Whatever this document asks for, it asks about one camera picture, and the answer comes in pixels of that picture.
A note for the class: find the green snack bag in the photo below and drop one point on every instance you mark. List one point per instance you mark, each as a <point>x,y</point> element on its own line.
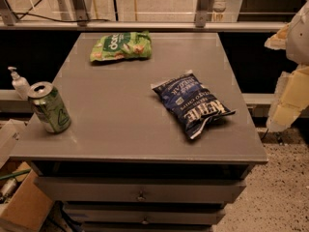
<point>127,45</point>

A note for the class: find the top grey drawer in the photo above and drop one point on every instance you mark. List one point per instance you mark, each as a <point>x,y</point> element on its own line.
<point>140,190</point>

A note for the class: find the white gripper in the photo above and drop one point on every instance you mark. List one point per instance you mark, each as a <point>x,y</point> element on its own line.
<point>299,39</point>

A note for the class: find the white pump sanitizer bottle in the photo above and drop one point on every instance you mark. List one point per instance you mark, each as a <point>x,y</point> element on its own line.
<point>20,83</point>

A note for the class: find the blue Kettle chips bag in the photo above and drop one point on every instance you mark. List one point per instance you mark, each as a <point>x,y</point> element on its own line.
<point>193,104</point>

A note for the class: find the grey drawer cabinet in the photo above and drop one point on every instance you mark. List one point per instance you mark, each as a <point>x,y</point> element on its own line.
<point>120,130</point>

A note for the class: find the cardboard box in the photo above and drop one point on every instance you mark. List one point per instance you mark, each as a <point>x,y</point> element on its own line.
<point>27,209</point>

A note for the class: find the green soda can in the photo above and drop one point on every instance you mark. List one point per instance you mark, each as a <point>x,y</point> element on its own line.
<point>47,104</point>

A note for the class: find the grey drawer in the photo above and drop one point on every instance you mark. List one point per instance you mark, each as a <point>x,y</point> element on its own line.
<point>140,190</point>
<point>145,214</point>

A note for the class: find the grey metal rail frame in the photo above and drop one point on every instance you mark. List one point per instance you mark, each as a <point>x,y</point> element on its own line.
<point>153,15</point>

